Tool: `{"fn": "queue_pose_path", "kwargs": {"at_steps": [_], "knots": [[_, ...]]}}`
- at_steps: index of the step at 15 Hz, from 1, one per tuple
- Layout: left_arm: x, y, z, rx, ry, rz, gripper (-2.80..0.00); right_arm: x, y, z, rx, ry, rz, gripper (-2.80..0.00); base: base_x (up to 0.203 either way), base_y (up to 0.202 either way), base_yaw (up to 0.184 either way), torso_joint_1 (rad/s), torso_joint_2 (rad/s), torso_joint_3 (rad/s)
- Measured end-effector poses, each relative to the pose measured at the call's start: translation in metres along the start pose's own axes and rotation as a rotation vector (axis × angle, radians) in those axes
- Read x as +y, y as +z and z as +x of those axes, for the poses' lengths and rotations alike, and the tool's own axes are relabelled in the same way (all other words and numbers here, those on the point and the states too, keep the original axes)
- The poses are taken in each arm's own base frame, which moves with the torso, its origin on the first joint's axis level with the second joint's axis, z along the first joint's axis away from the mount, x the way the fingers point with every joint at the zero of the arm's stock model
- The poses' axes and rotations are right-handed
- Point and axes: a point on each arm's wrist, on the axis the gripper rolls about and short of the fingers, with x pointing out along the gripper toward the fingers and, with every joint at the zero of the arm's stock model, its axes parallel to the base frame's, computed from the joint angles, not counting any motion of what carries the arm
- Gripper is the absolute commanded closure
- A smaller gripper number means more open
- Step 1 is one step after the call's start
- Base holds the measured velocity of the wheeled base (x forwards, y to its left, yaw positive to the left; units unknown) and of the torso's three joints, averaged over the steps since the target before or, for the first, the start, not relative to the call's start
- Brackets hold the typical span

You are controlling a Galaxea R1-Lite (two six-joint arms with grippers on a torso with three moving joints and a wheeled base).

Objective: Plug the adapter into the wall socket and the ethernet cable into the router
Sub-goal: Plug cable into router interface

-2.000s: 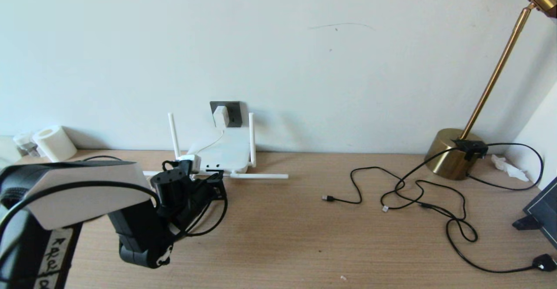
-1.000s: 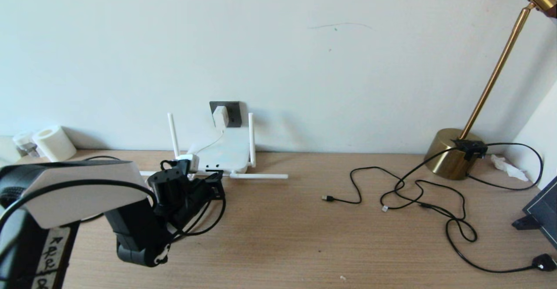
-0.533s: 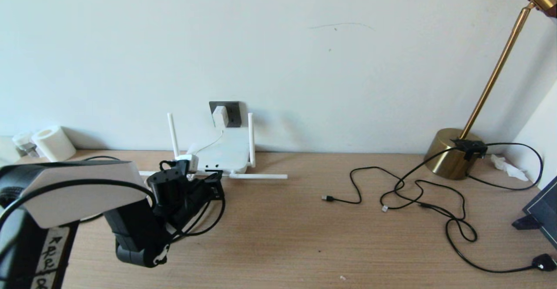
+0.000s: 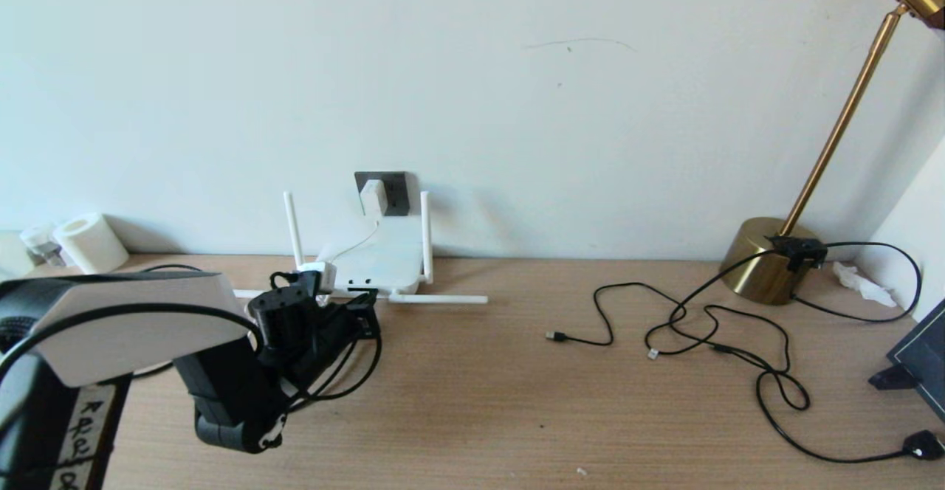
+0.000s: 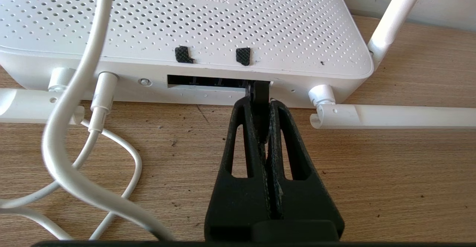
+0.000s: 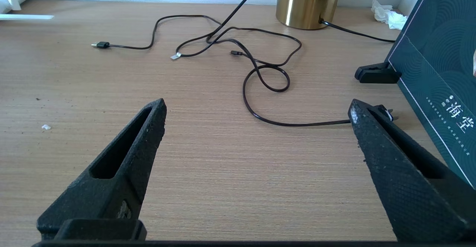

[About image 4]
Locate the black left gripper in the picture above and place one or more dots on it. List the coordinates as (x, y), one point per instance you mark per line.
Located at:
(328, 339)

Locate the white power adapter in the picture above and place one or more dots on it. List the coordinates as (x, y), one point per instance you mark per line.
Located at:
(373, 197)

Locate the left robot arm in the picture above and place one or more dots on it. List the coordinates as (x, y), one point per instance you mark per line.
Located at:
(125, 328)

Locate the white wifi router with antennas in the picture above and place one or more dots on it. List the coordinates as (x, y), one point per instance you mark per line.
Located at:
(384, 257)

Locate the white toilet paper roll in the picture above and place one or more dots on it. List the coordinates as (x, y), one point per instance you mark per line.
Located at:
(90, 243)

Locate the small clear plastic container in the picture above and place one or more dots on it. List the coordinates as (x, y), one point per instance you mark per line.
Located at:
(38, 243)

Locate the brass desk lamp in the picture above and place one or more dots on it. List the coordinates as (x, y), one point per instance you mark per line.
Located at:
(764, 261)

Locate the small black adapter box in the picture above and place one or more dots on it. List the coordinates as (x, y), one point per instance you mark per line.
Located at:
(797, 252)

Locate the crumpled white tissue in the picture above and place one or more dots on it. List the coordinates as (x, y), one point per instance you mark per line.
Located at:
(860, 282)

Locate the dark framed board with stand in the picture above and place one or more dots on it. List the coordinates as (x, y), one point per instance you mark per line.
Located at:
(923, 353)

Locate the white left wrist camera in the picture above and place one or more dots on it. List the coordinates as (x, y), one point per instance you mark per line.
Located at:
(321, 274)

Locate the grey wall socket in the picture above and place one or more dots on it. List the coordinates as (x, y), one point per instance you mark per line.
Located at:
(399, 191)

